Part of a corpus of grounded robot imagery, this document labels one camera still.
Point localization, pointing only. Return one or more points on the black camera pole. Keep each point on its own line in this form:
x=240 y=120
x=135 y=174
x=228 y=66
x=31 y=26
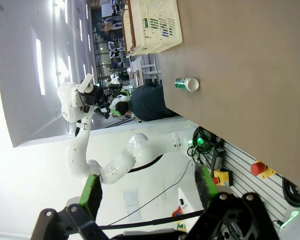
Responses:
x=152 y=221

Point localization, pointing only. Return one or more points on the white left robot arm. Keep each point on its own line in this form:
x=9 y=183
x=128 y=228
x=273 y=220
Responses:
x=140 y=150

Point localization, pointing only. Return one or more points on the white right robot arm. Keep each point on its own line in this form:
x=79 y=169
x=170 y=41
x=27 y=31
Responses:
x=297 y=227

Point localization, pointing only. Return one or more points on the white controller box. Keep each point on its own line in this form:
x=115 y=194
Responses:
x=187 y=196

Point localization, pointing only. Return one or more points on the yellow box red stop button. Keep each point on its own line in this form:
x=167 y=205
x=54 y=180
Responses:
x=222 y=176

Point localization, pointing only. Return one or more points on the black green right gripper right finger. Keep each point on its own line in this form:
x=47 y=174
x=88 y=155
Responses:
x=207 y=186

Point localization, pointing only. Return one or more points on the grey slatted aluminium panel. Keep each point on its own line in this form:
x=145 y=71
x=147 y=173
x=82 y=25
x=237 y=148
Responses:
x=240 y=160

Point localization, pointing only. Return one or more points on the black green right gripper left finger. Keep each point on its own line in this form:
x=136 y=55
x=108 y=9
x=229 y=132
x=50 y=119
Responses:
x=88 y=191

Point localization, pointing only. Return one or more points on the seated person dark jacket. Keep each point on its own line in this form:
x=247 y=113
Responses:
x=150 y=102

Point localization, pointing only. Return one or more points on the cream plastic shopping basket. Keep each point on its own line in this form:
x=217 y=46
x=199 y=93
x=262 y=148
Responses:
x=155 y=27

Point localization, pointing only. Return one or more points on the red emergency stop yellow base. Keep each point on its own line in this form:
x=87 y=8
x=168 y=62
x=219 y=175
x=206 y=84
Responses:
x=260 y=168

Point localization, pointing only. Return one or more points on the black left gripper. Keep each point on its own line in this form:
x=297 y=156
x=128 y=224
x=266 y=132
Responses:
x=93 y=96

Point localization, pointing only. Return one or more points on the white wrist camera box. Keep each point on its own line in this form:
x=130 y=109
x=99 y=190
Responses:
x=86 y=83

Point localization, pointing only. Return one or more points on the green soda can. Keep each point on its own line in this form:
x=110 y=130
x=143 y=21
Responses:
x=186 y=84

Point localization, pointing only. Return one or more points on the white metal frame table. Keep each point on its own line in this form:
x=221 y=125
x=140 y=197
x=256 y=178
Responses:
x=150 y=67

